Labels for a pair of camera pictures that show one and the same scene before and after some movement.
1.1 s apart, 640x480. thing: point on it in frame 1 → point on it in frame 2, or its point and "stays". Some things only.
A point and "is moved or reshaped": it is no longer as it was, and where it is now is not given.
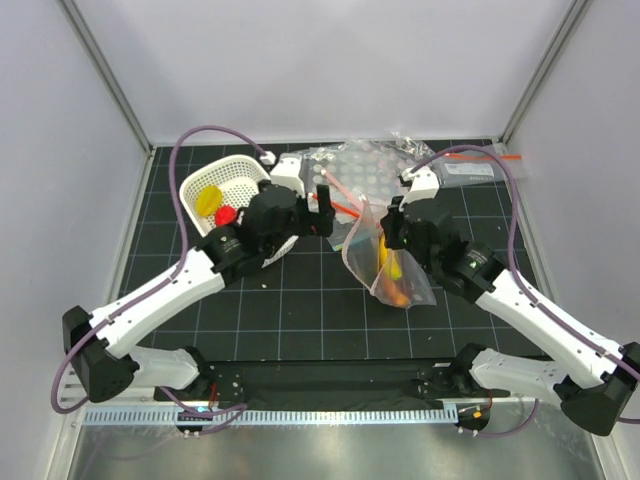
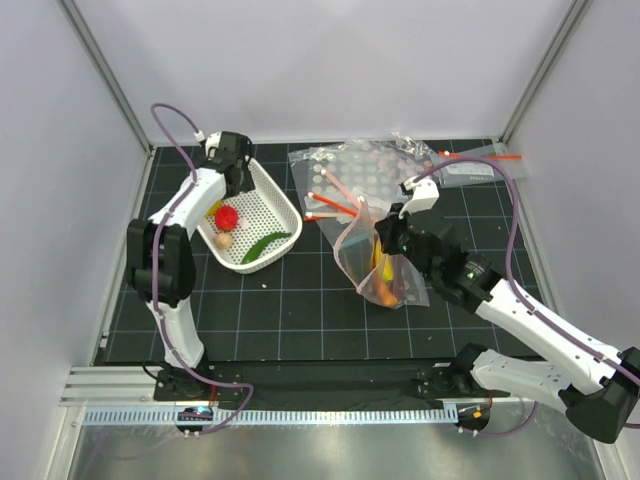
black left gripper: (315, 223) → (246, 186)
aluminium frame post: (574, 12) stays
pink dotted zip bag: (363, 175) stays
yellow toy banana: (389, 260) is moved or reshaped
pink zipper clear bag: (395, 275) is moved or reshaped
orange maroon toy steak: (399, 298) → (386, 297)
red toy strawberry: (225, 214) stays
